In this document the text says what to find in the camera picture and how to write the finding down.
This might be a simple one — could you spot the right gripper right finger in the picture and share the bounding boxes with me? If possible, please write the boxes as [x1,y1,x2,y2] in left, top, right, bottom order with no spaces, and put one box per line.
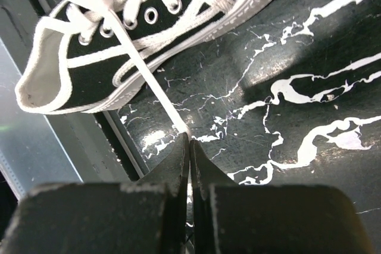
[189,140,374,253]

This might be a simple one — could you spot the black white sneaker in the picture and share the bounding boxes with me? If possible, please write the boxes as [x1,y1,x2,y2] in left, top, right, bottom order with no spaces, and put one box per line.
[15,0,272,133]

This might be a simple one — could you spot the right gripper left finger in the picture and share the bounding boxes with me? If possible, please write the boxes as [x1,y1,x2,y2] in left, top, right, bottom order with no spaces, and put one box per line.
[1,133,190,253]

